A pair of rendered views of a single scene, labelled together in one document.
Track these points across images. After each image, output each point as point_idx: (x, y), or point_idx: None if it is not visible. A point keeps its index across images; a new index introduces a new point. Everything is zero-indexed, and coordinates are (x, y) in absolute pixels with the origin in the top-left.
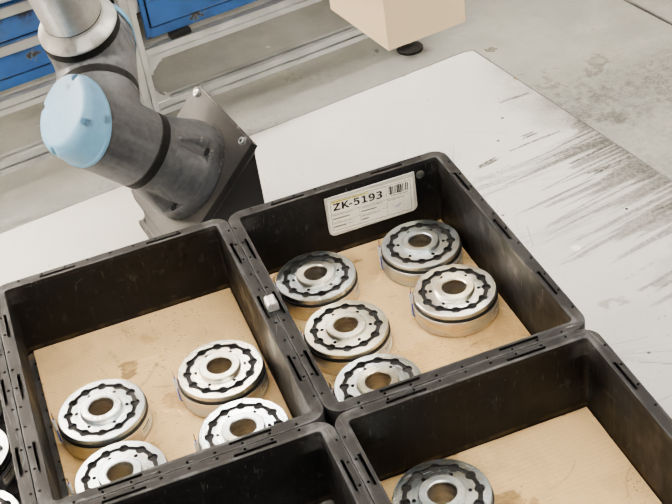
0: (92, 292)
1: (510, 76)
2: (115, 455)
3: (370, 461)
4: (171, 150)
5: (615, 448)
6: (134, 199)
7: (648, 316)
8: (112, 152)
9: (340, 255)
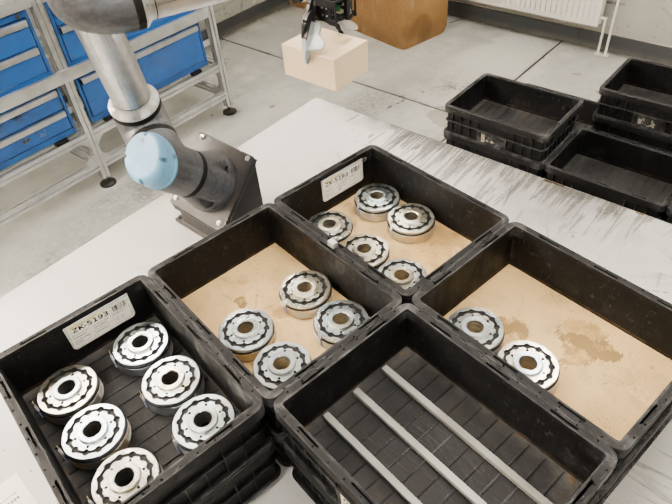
0: (203, 261)
1: (344, 108)
2: (271, 353)
3: None
4: (209, 170)
5: (536, 281)
6: (164, 207)
7: None
8: (179, 176)
9: (336, 211)
